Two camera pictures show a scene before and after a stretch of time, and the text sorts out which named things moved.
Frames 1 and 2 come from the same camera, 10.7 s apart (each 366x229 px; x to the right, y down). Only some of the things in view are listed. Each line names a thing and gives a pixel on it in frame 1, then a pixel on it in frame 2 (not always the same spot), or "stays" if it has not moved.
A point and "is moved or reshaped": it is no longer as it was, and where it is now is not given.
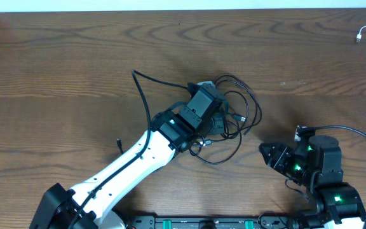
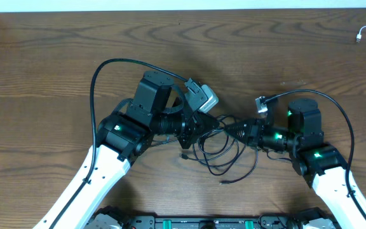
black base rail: (175, 222) stays
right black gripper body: (275, 156) → (253, 133)
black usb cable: (244, 111) is moved or reshaped
